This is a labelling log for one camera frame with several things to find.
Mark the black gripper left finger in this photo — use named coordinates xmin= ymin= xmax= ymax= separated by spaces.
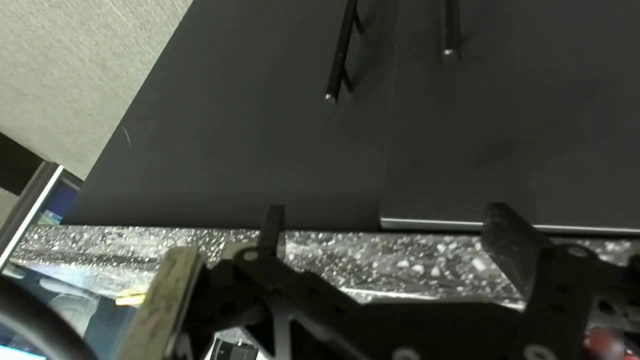
xmin=118 ymin=201 xmax=356 ymax=360

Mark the black cabinet door with hinges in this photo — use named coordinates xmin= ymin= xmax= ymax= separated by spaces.
xmin=375 ymin=0 xmax=640 ymax=237

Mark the thick black curved cable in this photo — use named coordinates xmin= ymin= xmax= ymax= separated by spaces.
xmin=0 ymin=274 xmax=99 ymax=360

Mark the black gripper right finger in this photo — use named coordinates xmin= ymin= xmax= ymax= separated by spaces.
xmin=480 ymin=200 xmax=640 ymax=360

